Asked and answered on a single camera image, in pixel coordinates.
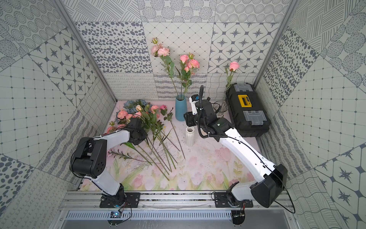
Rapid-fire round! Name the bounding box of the large pink peony spray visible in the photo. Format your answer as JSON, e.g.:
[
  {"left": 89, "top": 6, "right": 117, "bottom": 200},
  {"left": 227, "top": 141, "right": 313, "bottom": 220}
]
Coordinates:
[{"left": 106, "top": 109, "right": 132, "bottom": 134}]

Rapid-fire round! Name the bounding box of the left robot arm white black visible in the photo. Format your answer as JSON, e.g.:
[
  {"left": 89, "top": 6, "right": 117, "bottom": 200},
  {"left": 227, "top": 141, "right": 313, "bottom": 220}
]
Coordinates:
[{"left": 70, "top": 118, "right": 147, "bottom": 208}]

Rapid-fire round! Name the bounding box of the pink rose single stem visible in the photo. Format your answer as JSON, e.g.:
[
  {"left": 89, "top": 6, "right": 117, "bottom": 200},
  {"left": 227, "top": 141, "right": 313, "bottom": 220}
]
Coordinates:
[{"left": 178, "top": 54, "right": 189, "bottom": 95}]

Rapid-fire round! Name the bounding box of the small white ribbed vase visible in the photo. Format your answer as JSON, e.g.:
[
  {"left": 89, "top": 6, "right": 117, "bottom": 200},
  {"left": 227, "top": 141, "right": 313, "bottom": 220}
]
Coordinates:
[{"left": 185, "top": 127, "right": 194, "bottom": 147}]

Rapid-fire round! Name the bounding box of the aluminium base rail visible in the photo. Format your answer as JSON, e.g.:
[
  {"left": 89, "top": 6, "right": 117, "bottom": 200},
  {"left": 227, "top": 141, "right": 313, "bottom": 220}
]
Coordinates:
[{"left": 58, "top": 189, "right": 295, "bottom": 211}]

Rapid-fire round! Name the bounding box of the magenta rosebud stem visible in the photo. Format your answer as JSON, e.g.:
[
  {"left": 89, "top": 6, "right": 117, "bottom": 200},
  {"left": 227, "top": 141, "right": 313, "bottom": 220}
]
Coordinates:
[{"left": 160, "top": 105, "right": 185, "bottom": 159}]

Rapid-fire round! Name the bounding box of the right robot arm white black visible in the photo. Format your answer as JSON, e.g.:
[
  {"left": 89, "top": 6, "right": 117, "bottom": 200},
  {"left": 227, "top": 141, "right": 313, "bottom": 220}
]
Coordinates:
[{"left": 184, "top": 86, "right": 287, "bottom": 208}]

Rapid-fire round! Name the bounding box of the pink carnation spray stem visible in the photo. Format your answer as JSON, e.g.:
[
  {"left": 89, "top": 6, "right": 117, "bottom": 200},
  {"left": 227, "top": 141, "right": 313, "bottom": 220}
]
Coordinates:
[{"left": 151, "top": 37, "right": 178, "bottom": 94}]

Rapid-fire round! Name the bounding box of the blue grey rose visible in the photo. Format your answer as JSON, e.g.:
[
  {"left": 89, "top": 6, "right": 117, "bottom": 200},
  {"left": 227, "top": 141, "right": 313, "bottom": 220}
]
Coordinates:
[{"left": 124, "top": 99, "right": 149, "bottom": 114}]

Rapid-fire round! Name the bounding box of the tall blue ceramic vase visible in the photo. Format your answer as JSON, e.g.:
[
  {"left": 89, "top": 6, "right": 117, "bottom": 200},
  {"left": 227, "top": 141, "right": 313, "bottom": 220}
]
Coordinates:
[{"left": 175, "top": 94, "right": 188, "bottom": 122}]

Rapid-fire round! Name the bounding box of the pink flower bunch on table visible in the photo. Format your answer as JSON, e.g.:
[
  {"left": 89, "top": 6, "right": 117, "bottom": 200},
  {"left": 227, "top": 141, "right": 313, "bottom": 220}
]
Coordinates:
[{"left": 135, "top": 100, "right": 177, "bottom": 175}]

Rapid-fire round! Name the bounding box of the black toolbox yellow label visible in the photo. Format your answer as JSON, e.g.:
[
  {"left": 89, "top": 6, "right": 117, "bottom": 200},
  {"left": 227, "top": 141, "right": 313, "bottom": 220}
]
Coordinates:
[{"left": 226, "top": 83, "right": 271, "bottom": 137}]

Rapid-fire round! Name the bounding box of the clear glass vase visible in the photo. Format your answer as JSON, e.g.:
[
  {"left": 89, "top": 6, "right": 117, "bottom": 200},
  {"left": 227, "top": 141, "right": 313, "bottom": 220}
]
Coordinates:
[{"left": 213, "top": 100, "right": 228, "bottom": 118}]

